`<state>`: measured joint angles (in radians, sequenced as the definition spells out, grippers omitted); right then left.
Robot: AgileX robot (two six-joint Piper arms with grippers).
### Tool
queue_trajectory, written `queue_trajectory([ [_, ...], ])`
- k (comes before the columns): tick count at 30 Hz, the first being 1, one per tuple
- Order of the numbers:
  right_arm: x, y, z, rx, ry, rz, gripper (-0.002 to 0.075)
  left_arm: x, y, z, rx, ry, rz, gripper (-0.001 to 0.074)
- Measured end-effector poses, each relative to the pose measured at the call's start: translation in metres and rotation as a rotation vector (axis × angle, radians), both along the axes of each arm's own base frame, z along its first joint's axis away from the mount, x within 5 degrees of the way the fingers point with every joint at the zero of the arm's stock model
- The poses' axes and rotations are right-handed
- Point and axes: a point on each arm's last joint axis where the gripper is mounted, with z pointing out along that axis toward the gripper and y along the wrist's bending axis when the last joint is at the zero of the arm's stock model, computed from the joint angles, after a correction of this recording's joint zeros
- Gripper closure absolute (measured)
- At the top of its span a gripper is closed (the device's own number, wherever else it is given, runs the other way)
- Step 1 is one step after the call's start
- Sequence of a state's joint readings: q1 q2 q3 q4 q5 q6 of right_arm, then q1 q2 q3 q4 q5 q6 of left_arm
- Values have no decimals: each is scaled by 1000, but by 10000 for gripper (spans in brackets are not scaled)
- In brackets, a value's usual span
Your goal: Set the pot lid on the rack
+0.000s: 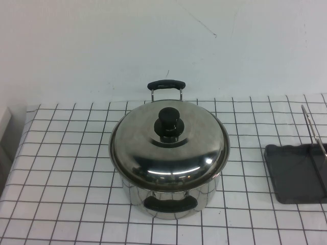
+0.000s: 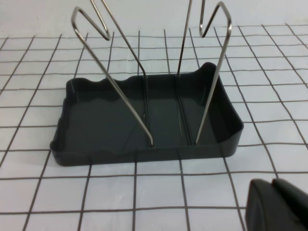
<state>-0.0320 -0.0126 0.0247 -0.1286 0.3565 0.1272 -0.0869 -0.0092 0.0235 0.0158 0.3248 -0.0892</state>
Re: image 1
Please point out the steel pot lid black knob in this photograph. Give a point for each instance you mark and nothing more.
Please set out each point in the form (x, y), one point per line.
(153, 158)

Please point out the stainless steel cooking pot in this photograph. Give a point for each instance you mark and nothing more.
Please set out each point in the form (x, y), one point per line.
(176, 201)

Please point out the white black checked tablecloth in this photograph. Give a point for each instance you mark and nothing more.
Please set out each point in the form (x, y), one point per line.
(64, 153)

